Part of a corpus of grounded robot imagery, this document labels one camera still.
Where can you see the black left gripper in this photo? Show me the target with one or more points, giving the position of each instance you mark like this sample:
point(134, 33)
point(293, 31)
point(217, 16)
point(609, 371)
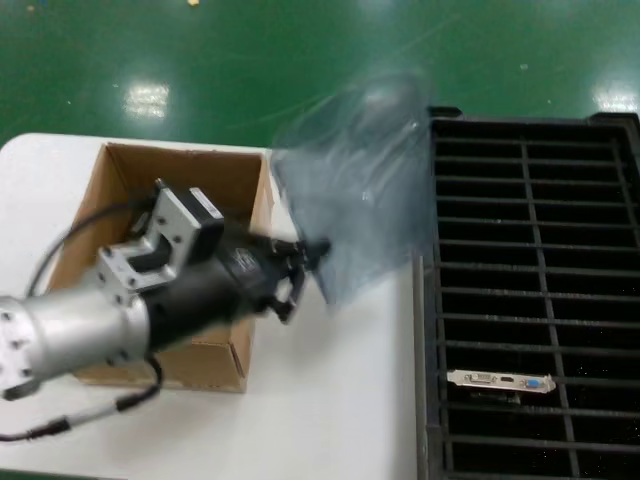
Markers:
point(215, 290)

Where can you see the translucent grey antistatic bag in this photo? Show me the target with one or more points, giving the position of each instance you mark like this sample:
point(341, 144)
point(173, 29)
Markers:
point(360, 200)

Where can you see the graphics card with metal bracket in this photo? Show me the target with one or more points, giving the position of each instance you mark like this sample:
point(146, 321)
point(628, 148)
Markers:
point(490, 382)

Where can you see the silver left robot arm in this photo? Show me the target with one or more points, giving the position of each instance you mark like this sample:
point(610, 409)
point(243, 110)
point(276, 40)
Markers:
point(75, 330)

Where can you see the black slotted plastic container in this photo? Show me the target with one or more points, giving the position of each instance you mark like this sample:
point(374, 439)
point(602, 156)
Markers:
point(425, 300)

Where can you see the brown cardboard box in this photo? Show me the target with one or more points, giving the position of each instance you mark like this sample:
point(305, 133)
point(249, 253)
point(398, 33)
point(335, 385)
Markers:
point(200, 360)

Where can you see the black camera on silver mount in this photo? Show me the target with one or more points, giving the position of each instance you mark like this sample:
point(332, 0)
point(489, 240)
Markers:
point(170, 220)

